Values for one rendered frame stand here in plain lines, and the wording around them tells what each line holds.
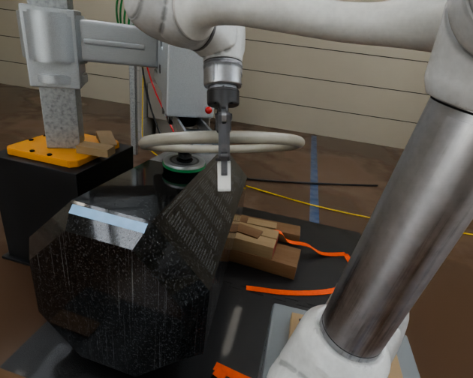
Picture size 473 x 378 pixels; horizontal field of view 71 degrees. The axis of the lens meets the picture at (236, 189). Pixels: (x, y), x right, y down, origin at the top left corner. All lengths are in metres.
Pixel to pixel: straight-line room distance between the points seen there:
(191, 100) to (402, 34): 1.09
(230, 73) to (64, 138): 1.67
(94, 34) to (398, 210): 1.96
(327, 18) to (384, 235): 0.35
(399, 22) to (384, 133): 6.10
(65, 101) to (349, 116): 5.18
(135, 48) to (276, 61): 4.47
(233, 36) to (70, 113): 1.61
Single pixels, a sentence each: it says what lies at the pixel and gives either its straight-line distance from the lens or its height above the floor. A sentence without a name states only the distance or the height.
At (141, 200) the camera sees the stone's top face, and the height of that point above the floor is 0.87.
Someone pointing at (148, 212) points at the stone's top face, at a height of 0.87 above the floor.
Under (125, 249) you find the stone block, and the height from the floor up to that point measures 0.78.
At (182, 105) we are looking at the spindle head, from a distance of 1.53.
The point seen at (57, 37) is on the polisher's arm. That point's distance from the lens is 2.13.
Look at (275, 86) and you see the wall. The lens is 6.42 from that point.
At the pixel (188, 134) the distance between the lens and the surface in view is 0.78.
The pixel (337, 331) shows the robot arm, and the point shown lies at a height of 1.15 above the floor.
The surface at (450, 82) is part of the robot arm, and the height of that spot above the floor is 1.51.
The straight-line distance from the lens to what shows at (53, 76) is 2.17.
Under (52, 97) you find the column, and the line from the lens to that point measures 2.25.
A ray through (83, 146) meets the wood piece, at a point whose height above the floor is 0.83.
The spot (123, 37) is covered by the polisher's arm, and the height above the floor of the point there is 1.45.
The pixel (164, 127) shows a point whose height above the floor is 0.27.
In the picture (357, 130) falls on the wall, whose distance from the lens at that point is 6.58.
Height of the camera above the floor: 1.53
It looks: 25 degrees down
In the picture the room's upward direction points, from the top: 7 degrees clockwise
